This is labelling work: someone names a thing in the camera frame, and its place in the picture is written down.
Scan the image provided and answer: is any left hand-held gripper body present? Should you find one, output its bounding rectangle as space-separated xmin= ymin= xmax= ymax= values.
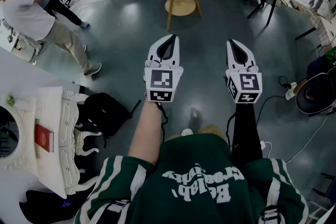
xmin=143 ymin=59 xmax=184 ymax=103

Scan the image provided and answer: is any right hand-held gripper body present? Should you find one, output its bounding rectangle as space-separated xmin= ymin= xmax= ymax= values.
xmin=225 ymin=65 xmax=263 ymax=104

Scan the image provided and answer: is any person's left forearm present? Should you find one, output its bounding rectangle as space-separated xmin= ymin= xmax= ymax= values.
xmin=128 ymin=99 xmax=165 ymax=166

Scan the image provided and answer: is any person's right forearm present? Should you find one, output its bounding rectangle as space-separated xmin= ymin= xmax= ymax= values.
xmin=230 ymin=102 xmax=264 ymax=166

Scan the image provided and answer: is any black backpack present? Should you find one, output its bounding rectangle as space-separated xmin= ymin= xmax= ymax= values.
xmin=78 ymin=92 xmax=142 ymax=149

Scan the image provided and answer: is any black round seat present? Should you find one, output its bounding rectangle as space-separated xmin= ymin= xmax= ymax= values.
xmin=295 ymin=72 xmax=336 ymax=115

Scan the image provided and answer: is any white ornate dressing table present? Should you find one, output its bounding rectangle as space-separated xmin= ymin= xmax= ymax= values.
xmin=0 ymin=86 xmax=102 ymax=199

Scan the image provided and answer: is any person's green striped shirt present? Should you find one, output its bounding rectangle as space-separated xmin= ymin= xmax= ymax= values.
xmin=75 ymin=133 xmax=309 ymax=224

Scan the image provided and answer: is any white box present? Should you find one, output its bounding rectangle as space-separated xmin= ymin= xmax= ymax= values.
xmin=12 ymin=36 xmax=38 ymax=62

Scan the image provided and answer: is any red book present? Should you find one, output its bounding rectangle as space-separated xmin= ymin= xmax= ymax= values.
xmin=34 ymin=124 xmax=55 ymax=153

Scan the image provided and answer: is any oval mirror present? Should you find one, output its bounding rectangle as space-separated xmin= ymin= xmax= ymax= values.
xmin=0 ymin=104 xmax=26 ymax=159

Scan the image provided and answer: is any black fabric bag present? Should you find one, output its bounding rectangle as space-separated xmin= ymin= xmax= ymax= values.
xmin=19 ymin=190 xmax=87 ymax=224

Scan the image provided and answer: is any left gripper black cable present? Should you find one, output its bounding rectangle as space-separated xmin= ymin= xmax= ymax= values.
xmin=156 ymin=101 xmax=169 ymax=143

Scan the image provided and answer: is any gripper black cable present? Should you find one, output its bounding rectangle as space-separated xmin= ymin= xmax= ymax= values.
xmin=226 ymin=112 xmax=237 ymax=151
xmin=156 ymin=101 xmax=169 ymax=143

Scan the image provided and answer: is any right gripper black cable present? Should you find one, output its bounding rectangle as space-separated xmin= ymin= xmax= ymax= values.
xmin=226 ymin=112 xmax=237 ymax=151

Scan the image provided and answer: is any white floor cable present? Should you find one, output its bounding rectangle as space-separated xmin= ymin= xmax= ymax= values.
xmin=258 ymin=112 xmax=330 ymax=164

